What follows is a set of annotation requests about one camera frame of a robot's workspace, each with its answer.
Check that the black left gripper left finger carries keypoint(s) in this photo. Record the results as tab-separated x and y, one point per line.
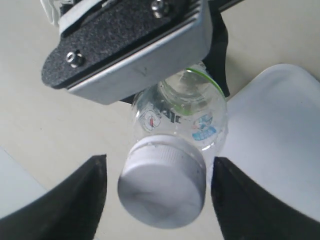
70	211

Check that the white bottle cap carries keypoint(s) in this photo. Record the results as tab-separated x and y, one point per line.
163	182

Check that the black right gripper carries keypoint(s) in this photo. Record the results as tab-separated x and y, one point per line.
198	34

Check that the white plastic tray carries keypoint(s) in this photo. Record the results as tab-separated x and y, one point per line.
274	137

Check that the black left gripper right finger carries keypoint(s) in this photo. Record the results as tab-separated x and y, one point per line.
246	211

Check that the clear plastic drink bottle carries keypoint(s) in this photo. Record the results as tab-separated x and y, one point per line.
189	104

